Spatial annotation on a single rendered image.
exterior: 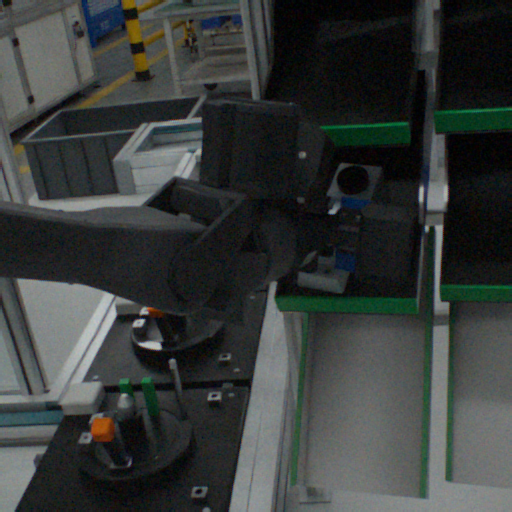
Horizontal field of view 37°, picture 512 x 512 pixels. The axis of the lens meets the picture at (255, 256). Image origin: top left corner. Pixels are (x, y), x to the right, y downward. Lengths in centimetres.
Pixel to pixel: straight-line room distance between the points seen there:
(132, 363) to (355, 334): 39
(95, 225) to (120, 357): 71
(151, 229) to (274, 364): 64
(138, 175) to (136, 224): 162
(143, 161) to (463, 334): 134
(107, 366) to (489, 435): 55
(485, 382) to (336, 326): 16
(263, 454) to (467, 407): 24
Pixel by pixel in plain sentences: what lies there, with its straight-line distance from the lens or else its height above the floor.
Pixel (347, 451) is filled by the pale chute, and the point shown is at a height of 102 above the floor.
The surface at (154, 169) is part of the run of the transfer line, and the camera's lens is 204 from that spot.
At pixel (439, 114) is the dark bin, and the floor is 137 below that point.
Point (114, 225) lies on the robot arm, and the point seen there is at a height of 139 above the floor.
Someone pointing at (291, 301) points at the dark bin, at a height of 120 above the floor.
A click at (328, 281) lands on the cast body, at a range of 67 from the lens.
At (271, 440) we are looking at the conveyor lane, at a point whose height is 96.
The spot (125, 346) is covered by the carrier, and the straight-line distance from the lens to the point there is 115.
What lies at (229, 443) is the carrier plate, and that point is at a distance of 92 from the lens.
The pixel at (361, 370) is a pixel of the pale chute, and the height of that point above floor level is 108.
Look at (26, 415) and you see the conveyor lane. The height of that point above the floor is 95.
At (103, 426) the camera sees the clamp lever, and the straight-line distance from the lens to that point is 83.
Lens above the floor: 155
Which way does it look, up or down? 26 degrees down
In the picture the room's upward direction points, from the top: 8 degrees counter-clockwise
